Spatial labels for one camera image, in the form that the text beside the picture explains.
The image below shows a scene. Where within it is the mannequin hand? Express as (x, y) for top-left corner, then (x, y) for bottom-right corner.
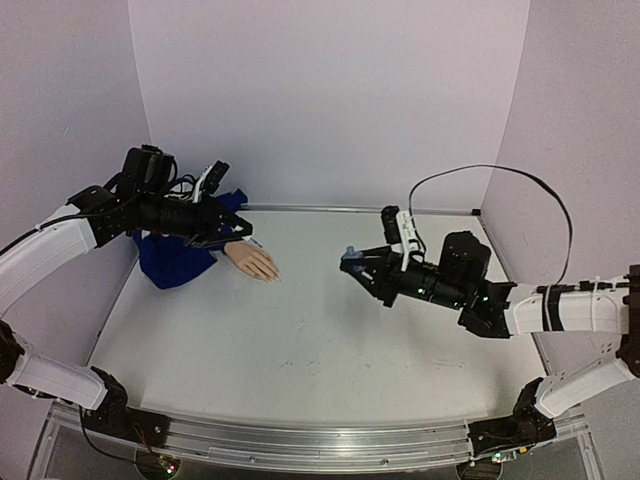
(223, 242), (280, 283)

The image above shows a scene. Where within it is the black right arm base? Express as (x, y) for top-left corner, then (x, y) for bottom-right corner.
(468, 377), (556, 458)

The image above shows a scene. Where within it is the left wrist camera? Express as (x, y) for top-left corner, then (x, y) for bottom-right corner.
(191, 160), (230, 204)

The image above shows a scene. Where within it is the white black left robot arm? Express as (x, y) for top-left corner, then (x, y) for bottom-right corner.
(1, 145), (253, 437)

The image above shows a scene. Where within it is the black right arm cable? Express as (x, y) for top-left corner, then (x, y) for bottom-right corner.
(407, 164), (574, 289)

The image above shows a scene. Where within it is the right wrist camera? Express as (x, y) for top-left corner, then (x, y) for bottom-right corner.
(381, 205), (427, 270)

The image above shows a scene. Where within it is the aluminium table front rail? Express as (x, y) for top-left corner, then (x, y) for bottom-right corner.
(47, 394), (589, 464)

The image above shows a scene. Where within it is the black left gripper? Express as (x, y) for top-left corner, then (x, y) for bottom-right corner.
(139, 191), (256, 248)

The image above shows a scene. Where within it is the blue nail polish bottle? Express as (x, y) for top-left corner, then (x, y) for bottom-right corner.
(341, 245), (363, 261)

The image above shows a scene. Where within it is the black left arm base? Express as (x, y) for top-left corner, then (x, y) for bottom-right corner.
(80, 367), (170, 449)

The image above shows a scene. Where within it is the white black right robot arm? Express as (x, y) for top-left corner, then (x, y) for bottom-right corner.
(340, 231), (639, 419)

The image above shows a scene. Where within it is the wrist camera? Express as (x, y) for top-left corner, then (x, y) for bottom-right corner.
(191, 160), (230, 204)
(381, 205), (427, 270)

